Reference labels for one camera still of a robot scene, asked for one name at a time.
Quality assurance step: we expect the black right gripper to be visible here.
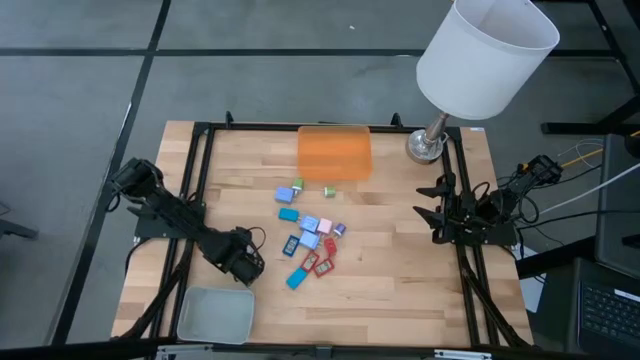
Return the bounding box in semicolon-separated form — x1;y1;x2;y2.
412;172;474;246

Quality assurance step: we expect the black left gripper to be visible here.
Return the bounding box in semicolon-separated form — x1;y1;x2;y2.
212;226;266;288

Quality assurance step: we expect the dark blue key tag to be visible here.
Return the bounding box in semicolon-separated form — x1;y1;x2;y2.
281;234;301;258

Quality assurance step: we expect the grey plastic bin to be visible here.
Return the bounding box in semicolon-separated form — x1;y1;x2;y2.
175;285;256;345

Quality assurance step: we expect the red key tag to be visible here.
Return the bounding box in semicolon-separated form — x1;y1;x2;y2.
312;256;336;279
299;250;321;273

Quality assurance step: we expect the light blue key tag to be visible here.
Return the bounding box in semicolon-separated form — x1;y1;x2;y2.
298;230;321;251

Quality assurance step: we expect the translucent orange plastic bin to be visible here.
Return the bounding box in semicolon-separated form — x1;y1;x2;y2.
296;124;374;182

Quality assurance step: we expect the silver lamp with white shade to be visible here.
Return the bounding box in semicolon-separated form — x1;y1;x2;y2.
405;0;561;165

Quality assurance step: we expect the black monitor panel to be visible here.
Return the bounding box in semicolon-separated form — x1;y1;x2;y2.
594;133;640;279

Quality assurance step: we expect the black laptop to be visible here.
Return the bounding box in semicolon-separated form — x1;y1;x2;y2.
577;279;640;359

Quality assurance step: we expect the black chair base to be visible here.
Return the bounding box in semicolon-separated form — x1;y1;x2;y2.
0;202;39;241

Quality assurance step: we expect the white lamp cord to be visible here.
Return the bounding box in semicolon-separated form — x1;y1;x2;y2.
433;130;451;160

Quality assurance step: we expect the black aluminium table frame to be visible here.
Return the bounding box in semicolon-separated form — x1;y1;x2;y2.
112;119;536;351

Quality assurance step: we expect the yellow cable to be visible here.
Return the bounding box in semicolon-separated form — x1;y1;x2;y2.
559;130;640;169

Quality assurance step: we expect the white cable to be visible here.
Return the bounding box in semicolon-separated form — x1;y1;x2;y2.
537;162;640;217

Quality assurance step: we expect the black desk leg frame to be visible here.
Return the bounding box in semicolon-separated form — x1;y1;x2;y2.
542;0;640;136

